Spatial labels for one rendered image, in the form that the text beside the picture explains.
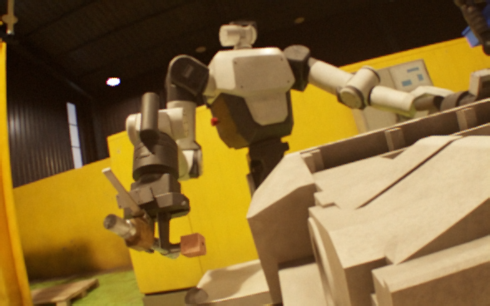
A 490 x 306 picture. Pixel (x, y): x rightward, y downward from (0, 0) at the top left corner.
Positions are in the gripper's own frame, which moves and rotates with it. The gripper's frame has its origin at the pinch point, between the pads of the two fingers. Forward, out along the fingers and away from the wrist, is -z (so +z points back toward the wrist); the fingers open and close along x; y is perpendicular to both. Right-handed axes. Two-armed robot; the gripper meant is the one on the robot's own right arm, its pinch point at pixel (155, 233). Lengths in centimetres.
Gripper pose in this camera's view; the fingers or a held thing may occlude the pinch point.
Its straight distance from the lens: 48.1
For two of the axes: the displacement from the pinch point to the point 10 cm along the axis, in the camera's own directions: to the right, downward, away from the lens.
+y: 2.5, 5.0, 8.3
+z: -1.5, -8.3, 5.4
